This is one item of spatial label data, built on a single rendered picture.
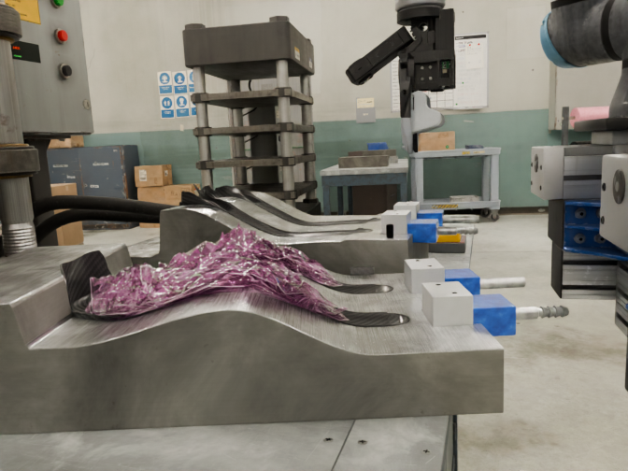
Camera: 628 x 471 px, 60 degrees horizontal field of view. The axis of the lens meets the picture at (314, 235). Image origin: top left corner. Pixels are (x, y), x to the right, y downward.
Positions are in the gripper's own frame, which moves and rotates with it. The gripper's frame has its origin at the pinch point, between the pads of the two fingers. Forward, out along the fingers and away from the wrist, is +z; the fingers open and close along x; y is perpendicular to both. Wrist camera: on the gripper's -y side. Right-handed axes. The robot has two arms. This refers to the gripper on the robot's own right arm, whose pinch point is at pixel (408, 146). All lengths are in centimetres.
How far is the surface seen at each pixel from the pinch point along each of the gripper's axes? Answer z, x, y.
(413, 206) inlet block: 9.4, -2.5, 0.9
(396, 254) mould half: 14.0, -17.7, 0.5
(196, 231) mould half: 11.0, -17.7, -29.2
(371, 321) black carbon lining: 15.9, -39.6, 1.5
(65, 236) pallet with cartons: 76, 326, -369
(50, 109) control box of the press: -12, 17, -85
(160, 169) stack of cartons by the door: 24, 540, -399
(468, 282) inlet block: 14.6, -28.8, 10.1
